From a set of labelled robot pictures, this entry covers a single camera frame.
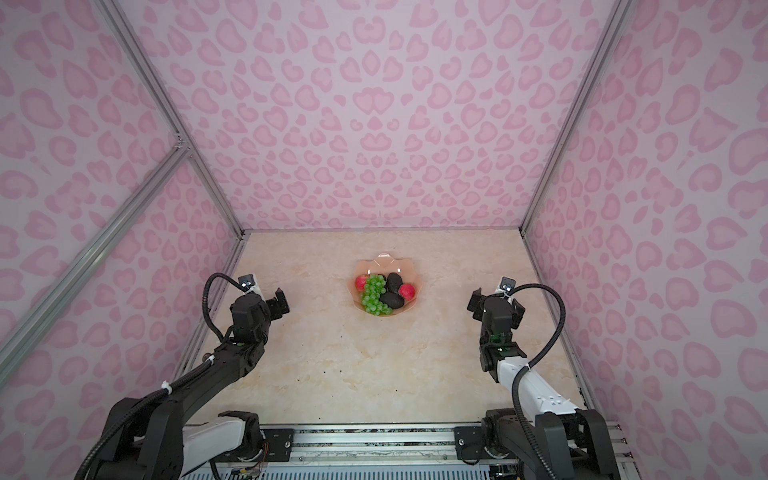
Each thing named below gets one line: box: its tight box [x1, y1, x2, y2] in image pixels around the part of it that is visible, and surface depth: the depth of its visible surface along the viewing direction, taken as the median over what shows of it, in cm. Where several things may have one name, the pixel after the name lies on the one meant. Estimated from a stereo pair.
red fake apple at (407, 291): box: [398, 283, 415, 301], surface depth 95 cm
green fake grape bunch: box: [362, 274, 392, 316], surface depth 94 cm
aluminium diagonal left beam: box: [0, 139, 192, 386], surface depth 69 cm
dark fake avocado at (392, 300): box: [380, 292, 405, 309], surface depth 96 cm
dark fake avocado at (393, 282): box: [386, 272, 403, 293], surface depth 100 cm
